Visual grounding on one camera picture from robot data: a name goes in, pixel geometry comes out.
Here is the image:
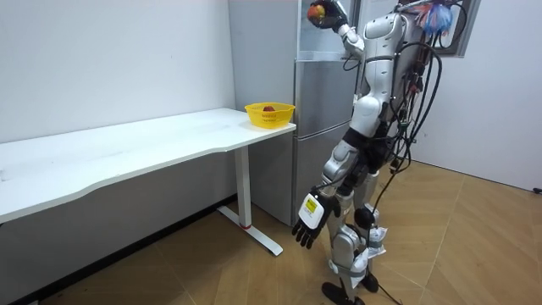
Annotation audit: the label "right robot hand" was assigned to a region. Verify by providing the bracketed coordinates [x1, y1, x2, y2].
[307, 0, 350, 31]

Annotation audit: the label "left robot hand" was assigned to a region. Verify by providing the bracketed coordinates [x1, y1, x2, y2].
[290, 187, 342, 251]

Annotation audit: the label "red yellow fruit soft toy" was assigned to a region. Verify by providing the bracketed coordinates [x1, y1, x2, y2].
[307, 3, 327, 23]

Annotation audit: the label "robot legs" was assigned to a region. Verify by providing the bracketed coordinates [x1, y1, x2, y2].
[320, 168, 389, 305]

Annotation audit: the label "grey fridge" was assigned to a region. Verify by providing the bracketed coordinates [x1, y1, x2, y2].
[227, 0, 364, 227]

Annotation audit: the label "robot body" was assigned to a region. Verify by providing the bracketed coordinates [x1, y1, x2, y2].
[354, 3, 444, 175]

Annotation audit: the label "yellow plastic basket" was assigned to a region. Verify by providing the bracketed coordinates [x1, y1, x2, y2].
[244, 102, 296, 130]

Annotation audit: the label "white desk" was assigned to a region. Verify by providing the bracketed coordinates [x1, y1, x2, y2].
[0, 107, 297, 258]

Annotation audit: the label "cable bundle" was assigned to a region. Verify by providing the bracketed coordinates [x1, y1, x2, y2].
[395, 0, 469, 48]

